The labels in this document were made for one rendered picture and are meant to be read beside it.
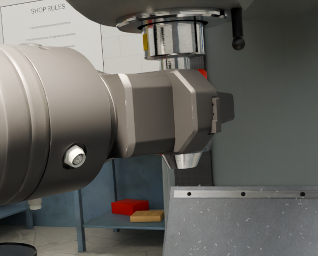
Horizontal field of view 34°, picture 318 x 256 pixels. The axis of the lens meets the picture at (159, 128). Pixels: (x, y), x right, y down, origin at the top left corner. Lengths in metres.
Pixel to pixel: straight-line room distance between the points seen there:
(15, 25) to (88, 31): 0.88
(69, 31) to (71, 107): 5.15
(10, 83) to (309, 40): 0.55
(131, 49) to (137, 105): 4.77
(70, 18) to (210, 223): 4.75
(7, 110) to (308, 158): 0.56
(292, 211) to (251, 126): 0.13
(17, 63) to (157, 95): 0.09
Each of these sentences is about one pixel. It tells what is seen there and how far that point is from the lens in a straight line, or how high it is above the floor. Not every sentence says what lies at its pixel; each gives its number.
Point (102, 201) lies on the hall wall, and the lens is 5.33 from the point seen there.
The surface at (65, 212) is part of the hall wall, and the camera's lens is 5.58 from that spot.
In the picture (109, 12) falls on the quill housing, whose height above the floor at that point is 1.31.
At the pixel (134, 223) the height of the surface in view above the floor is 0.23.
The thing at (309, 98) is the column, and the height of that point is 1.24.
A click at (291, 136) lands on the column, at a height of 1.18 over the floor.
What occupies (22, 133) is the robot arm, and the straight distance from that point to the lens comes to 0.25.
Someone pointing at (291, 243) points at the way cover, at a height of 1.04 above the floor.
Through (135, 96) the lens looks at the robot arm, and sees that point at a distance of 0.31.
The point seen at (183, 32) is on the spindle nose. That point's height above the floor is 1.30.
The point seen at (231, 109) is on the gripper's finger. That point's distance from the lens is 0.40.
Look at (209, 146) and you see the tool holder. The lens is 0.39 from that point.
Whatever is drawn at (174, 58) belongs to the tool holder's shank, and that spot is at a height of 1.28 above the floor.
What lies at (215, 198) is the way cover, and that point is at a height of 1.10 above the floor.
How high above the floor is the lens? 1.25
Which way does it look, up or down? 3 degrees down
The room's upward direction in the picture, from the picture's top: 4 degrees counter-clockwise
